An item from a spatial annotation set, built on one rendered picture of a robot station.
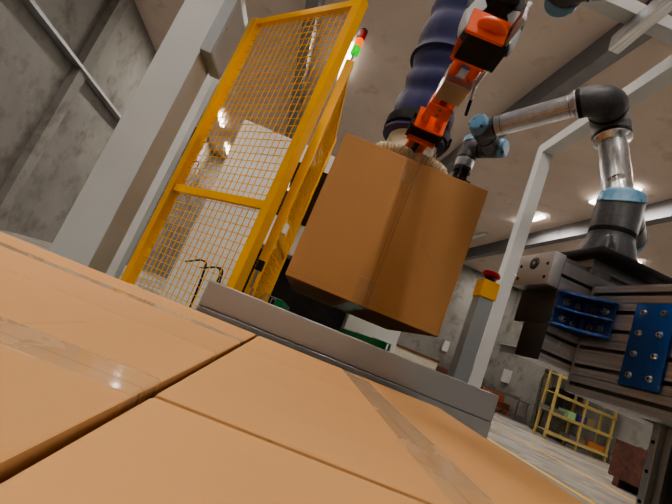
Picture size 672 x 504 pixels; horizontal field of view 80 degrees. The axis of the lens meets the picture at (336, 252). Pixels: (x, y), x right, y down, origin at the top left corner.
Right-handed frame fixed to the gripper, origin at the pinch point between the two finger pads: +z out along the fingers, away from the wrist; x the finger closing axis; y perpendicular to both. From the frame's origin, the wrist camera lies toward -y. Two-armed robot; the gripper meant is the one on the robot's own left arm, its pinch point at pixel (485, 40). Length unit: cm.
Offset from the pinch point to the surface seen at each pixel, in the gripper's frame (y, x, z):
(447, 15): 50, 6, -50
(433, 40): 51, 7, -40
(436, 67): 51, 3, -31
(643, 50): 382, -274, -433
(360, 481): -43, 6, 67
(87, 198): 90, 107, 49
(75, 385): -46, 21, 67
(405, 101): 53, 8, -16
